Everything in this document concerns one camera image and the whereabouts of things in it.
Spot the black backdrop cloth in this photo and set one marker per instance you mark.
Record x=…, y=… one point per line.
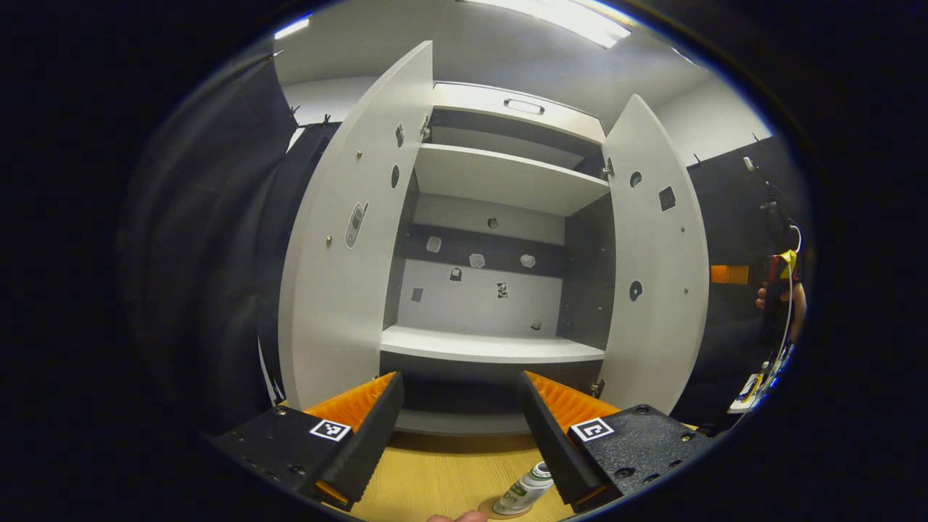
x=210, y=254
x=725, y=217
x=290, y=217

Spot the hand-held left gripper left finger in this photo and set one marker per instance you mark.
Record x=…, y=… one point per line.
x=370, y=442

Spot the grey cabinet door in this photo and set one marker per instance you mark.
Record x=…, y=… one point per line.
x=341, y=275
x=660, y=326

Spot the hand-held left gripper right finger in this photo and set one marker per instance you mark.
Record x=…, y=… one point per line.
x=551, y=442

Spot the white plastic bottle green label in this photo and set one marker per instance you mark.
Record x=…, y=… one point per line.
x=518, y=496

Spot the grey cabinet shelf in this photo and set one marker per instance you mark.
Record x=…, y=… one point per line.
x=500, y=177

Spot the grey cabinet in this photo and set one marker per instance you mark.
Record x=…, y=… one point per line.
x=471, y=304

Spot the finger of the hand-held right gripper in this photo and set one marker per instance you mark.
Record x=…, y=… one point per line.
x=728, y=275

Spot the small ceiling light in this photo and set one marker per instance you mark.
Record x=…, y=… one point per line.
x=292, y=29

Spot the round brown coaster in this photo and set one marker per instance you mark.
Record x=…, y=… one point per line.
x=486, y=509

